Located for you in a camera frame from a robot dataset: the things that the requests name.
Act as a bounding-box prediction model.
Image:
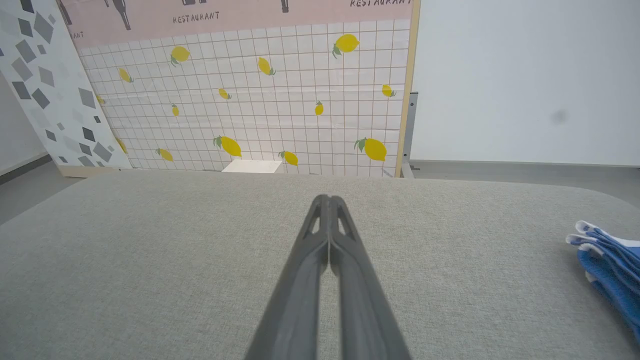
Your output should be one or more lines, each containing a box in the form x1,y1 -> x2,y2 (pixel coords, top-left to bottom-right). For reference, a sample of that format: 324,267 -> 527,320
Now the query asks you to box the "grey metal panel support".
400,91 -> 421,179

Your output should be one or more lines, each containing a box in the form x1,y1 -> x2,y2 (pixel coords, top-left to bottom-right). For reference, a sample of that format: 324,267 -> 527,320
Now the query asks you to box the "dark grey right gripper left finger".
244,194 -> 331,360

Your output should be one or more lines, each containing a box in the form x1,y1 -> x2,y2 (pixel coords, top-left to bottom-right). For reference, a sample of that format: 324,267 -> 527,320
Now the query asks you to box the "lemon print grid panel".
55,0 -> 413,177

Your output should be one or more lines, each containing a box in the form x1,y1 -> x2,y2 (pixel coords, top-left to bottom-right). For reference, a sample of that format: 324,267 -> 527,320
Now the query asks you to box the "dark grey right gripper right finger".
329,195 -> 413,360

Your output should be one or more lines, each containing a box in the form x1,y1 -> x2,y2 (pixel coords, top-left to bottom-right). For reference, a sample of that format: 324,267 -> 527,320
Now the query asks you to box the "white box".
221,159 -> 284,174

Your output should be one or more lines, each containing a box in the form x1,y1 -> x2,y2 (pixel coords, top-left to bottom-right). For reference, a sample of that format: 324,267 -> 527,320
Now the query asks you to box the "blue sports shirt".
566,220 -> 640,346

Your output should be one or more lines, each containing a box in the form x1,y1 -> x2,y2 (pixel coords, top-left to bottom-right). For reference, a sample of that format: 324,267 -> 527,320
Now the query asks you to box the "grey geometric print panel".
0,0 -> 133,178

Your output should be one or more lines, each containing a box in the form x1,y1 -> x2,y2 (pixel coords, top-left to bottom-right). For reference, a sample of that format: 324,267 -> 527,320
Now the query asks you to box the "light wooden panel frame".
394,0 -> 422,179

